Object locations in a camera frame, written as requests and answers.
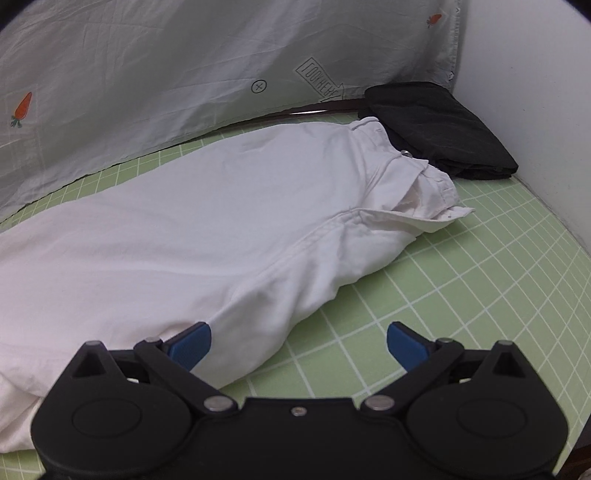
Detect white carrot-print sheet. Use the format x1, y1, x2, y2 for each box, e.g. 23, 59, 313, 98
1, 1, 462, 217

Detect green grid cutting mat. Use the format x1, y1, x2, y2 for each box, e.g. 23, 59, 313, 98
0, 110, 591, 480

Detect white trousers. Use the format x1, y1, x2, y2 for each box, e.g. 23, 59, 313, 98
1, 117, 469, 453

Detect folded black garment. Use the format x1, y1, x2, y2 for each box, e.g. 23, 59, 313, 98
359, 82, 518, 180

